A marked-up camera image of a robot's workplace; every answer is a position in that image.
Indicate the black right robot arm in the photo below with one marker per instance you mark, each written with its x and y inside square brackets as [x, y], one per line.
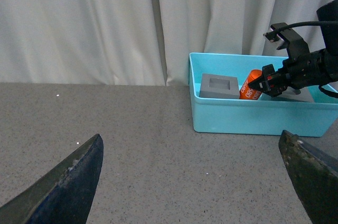
[327, 21]

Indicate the gray cube round hole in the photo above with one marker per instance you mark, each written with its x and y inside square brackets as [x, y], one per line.
[299, 95]

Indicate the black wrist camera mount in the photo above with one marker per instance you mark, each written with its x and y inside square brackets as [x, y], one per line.
[286, 38]

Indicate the orange cylinder 4680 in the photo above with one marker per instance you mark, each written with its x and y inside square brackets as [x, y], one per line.
[247, 93]

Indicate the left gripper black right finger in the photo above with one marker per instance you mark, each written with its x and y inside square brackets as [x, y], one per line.
[313, 174]

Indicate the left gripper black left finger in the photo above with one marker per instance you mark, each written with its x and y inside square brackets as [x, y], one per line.
[63, 195]

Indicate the gray cube square hole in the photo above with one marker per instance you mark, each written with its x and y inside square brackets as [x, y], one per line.
[219, 87]

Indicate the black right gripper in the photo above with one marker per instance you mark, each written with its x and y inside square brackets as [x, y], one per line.
[315, 68]

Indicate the white curtain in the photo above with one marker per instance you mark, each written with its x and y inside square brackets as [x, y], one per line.
[133, 42]

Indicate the blue plastic box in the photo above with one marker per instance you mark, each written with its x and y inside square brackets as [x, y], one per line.
[261, 117]

